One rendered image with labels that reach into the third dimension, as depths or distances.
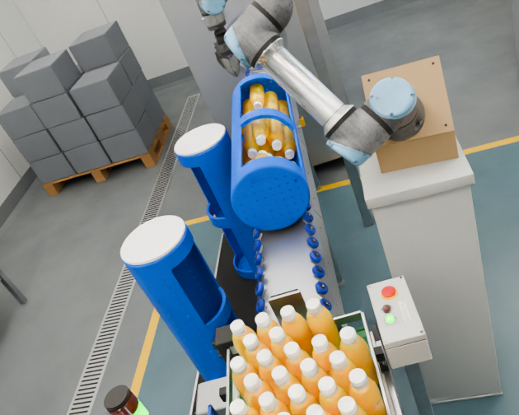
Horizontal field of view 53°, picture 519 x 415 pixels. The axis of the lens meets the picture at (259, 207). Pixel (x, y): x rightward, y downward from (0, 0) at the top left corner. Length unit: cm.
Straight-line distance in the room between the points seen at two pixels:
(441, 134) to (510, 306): 131
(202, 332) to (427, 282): 94
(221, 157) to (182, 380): 122
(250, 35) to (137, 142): 361
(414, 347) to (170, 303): 110
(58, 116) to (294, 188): 357
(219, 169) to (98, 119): 257
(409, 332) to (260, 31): 87
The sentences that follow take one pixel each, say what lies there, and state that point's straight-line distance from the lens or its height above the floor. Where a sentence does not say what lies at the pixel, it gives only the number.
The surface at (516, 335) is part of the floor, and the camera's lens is 268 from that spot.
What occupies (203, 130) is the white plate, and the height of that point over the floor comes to 104.
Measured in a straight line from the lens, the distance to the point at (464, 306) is 204.
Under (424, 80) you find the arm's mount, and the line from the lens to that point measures 170.
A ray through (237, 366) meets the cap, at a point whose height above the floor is 111.
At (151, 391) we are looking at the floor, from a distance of 306.
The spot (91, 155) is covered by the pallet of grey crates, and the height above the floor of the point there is 29.
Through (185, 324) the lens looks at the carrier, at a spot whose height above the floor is 68.
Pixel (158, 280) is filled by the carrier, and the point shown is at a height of 94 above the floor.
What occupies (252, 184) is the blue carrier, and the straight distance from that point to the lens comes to 185.
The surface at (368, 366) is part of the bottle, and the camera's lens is 141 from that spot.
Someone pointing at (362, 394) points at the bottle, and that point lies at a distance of 128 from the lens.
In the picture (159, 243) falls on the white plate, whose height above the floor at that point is 104.
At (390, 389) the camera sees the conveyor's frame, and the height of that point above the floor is 90.
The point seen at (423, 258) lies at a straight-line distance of 184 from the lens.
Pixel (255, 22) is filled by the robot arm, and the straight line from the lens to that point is 152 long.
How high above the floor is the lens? 213
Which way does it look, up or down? 34 degrees down
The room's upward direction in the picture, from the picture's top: 24 degrees counter-clockwise
